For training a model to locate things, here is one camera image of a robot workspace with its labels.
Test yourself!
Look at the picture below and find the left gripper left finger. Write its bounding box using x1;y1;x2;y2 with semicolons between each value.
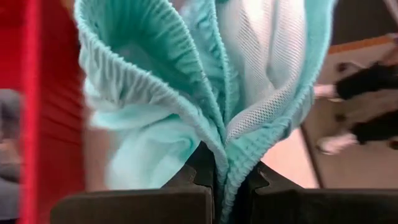
49;141;216;224

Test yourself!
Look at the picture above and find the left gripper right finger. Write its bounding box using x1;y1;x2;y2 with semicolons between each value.
238;161;398;224

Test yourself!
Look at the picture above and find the turquoise garment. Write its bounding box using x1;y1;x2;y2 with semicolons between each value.
73;0;338;224

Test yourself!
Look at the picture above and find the red plastic bin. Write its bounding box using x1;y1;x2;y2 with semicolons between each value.
0;0;87;224

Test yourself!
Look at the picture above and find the person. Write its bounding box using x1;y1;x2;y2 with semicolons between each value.
313;57;398;156

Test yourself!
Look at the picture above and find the striped floor mat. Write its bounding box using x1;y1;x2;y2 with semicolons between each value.
329;0;398;55

